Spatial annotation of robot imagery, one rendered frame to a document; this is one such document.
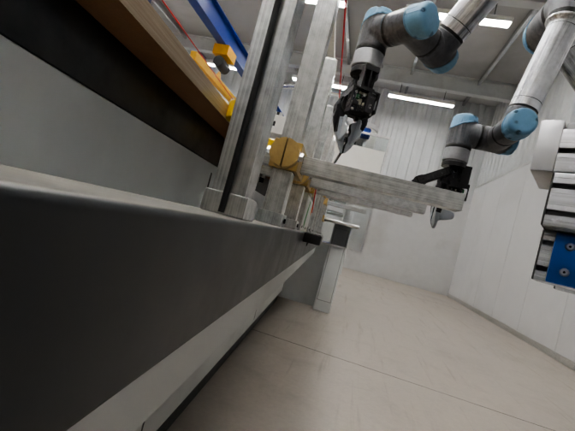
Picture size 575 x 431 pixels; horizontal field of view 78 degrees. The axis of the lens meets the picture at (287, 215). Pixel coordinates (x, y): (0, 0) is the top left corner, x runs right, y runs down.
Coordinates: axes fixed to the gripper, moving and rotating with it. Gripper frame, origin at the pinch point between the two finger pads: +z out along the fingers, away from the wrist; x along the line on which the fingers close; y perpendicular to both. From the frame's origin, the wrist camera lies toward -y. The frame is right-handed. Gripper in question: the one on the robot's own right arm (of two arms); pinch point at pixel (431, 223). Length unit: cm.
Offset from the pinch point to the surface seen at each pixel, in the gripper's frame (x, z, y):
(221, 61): 410, -209, -262
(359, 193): -26.5, -0.2, -25.0
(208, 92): -61, -6, -54
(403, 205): -26.5, 0.2, -14.2
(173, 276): -99, 16, -36
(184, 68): -70, -5, -54
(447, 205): -51, 2, -11
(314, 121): -31, -14, -40
